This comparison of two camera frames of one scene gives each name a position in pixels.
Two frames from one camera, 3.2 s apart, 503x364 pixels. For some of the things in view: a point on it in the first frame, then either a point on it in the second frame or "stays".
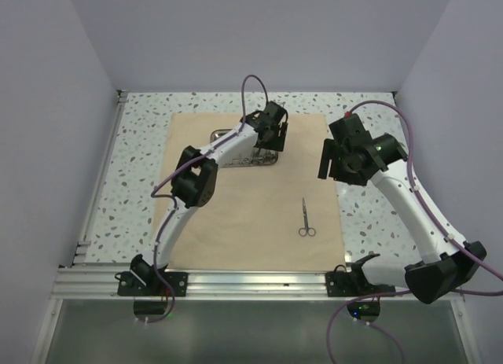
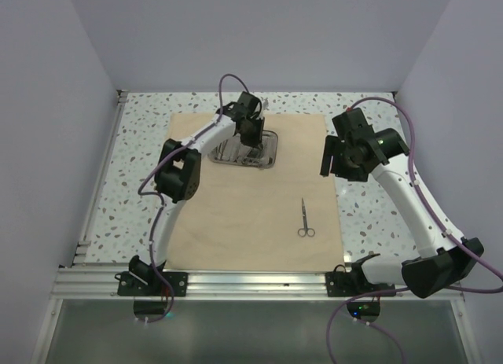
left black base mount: [149, 283] stays
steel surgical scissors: [304, 231] stays
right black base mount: [353, 284] stays
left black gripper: [277, 144] to [256, 140]
